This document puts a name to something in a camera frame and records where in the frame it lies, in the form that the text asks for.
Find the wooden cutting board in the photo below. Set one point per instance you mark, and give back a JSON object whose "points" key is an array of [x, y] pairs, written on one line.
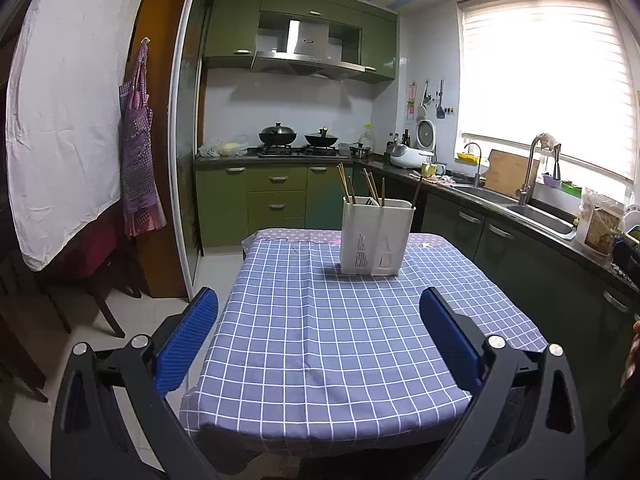
{"points": [[506, 172]]}

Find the person's right hand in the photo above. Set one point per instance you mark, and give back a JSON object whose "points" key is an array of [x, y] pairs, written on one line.
{"points": [[632, 359]]}

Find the black frying pan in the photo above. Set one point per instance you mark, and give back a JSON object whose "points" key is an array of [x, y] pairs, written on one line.
{"points": [[321, 139]]}

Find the white hanging cloth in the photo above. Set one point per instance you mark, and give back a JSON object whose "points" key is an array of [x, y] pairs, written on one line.
{"points": [[62, 120]]}

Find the blue checkered tablecloth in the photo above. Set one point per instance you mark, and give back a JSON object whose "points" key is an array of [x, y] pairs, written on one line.
{"points": [[306, 352]]}

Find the green kitchen cabinets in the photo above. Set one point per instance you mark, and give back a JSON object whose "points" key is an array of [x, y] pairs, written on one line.
{"points": [[577, 300]]}

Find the yellow mug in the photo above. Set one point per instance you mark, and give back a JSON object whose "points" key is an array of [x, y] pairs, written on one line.
{"points": [[433, 169]]}

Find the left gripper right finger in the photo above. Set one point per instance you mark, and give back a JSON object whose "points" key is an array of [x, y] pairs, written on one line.
{"points": [[524, 420]]}

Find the white rice cooker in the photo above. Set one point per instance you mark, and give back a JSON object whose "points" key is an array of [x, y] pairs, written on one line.
{"points": [[410, 158]]}

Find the chrome sink faucet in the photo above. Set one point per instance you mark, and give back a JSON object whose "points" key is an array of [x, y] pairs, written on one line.
{"points": [[544, 142]]}

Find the small steel pot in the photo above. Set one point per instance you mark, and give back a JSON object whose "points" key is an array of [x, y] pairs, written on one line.
{"points": [[359, 151]]}

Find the purple patterned under cloth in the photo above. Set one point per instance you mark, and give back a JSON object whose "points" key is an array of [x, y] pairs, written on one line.
{"points": [[329, 237]]}

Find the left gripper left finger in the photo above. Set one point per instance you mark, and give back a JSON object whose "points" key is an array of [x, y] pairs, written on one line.
{"points": [[89, 437]]}

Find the black wok with lid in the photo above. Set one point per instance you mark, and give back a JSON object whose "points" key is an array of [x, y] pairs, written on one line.
{"points": [[277, 135]]}

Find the purple checkered apron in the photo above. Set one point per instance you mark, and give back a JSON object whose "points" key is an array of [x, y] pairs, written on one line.
{"points": [[143, 211]]}

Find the stainless range hood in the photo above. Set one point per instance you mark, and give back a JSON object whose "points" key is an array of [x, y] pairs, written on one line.
{"points": [[308, 48]]}

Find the white plastic utensil holder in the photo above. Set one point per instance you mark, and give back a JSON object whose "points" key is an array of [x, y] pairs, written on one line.
{"points": [[374, 238]]}

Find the stainless steel sink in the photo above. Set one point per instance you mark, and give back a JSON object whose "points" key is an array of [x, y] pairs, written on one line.
{"points": [[539, 218]]}

